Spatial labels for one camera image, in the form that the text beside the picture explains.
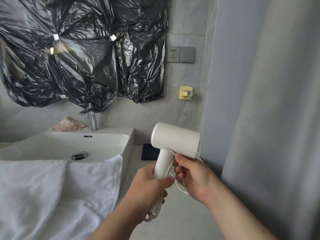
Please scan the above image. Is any person's left hand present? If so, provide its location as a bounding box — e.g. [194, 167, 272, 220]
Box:
[124, 164, 175, 222]

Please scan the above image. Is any person's right hand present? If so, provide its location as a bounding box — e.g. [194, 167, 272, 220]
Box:
[173, 153, 221, 205]

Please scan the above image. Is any white hair dryer cord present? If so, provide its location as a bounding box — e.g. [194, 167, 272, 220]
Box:
[144, 148, 203, 223]

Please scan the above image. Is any white hair dryer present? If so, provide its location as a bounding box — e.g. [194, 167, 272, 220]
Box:
[149, 122, 201, 216]

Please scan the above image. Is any person's left forearm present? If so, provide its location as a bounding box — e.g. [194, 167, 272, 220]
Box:
[88, 200, 141, 240]

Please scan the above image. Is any person's right forearm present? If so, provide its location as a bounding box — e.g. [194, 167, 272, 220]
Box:
[204, 182, 278, 240]

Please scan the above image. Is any black square pad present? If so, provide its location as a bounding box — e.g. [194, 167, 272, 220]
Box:
[141, 143, 161, 161]

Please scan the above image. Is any chrome faucet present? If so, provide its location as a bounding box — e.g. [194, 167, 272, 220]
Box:
[78, 103, 98, 132]

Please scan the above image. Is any white ceramic sink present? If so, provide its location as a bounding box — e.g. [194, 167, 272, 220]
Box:
[0, 127, 135, 183]

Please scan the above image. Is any grey shower curtain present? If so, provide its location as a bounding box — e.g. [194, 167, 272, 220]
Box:
[200, 0, 320, 240]

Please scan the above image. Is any white towel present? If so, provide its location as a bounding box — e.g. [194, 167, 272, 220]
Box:
[0, 154, 123, 240]

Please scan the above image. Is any pink cloth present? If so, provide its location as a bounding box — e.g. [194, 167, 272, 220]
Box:
[49, 117, 87, 132]

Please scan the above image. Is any black plastic sheet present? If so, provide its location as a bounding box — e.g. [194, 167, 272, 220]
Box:
[0, 0, 170, 114]

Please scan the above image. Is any yellow wall holder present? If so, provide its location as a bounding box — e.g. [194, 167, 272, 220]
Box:
[179, 86, 194, 101]

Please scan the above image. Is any grey wall switch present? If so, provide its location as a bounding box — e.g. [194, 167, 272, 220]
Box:
[180, 46, 195, 63]

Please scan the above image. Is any grey wall socket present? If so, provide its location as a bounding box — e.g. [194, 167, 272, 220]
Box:
[166, 45, 181, 63]

